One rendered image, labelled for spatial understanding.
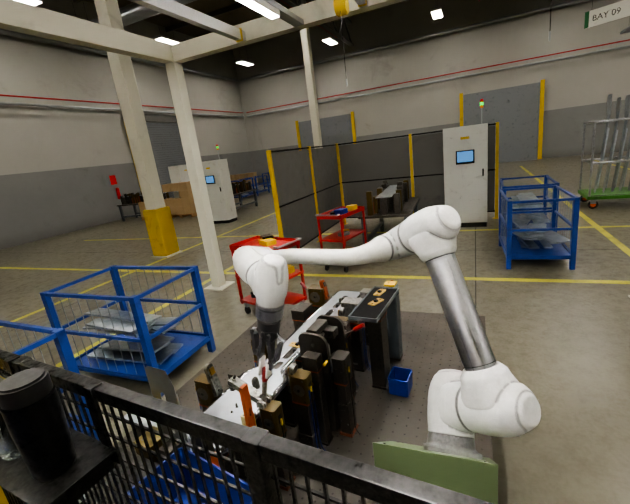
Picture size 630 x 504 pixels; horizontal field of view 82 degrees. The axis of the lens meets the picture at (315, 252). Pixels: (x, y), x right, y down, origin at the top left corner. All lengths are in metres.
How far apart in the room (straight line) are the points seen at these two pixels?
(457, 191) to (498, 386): 6.90
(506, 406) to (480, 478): 0.23
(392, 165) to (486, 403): 7.92
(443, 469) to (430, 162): 7.86
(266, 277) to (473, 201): 7.15
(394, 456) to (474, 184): 7.01
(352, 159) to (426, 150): 1.73
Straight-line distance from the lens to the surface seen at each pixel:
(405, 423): 1.83
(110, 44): 5.19
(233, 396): 1.61
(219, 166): 11.96
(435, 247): 1.26
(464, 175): 7.96
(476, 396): 1.30
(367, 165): 9.05
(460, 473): 1.34
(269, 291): 1.10
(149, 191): 8.80
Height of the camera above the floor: 1.91
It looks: 15 degrees down
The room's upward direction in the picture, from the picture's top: 7 degrees counter-clockwise
